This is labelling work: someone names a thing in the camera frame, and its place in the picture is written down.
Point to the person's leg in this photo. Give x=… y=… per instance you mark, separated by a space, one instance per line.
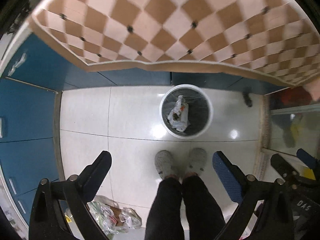
x=202 y=210
x=165 y=210

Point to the white round waste bin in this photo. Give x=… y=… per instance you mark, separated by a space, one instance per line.
x=200 y=110

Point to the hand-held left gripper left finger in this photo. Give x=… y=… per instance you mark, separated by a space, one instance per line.
x=96 y=177

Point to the person's left leg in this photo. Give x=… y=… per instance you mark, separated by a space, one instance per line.
x=165 y=210

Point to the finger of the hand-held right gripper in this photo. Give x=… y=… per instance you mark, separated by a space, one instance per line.
x=306 y=158
x=282 y=166

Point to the person's right grey slipper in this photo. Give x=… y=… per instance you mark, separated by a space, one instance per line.
x=197 y=160

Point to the person's right leg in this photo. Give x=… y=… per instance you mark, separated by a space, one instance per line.
x=202 y=210

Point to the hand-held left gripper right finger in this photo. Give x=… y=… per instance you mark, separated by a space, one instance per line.
x=226 y=177

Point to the blue kitchen cabinet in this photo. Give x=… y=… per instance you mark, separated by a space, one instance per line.
x=25 y=117

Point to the person's grey slipper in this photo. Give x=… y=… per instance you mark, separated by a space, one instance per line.
x=197 y=160
x=166 y=163

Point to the glass sliding door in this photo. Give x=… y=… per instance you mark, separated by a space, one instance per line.
x=280 y=130

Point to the pile of plastic bags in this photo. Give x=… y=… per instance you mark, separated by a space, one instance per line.
x=105 y=215

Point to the long clear printed wrapper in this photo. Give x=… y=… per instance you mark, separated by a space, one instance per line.
x=180 y=115

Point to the person's left grey slipper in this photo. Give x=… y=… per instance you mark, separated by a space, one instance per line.
x=166 y=163

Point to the checkered printed tablecloth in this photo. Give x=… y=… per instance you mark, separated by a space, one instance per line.
x=160 y=30

